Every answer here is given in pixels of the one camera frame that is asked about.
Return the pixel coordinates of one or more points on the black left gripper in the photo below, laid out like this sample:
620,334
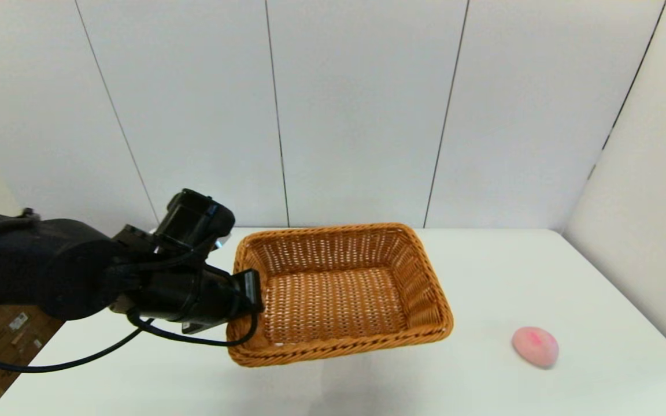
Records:
188,297

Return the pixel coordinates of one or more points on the brown woven wicker basket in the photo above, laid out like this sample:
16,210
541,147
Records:
339,306

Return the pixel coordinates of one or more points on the pink peach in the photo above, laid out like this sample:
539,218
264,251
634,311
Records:
535,348

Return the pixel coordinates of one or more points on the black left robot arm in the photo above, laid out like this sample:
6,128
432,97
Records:
50,260

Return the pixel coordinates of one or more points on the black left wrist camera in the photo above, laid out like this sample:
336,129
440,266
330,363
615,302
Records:
194,219

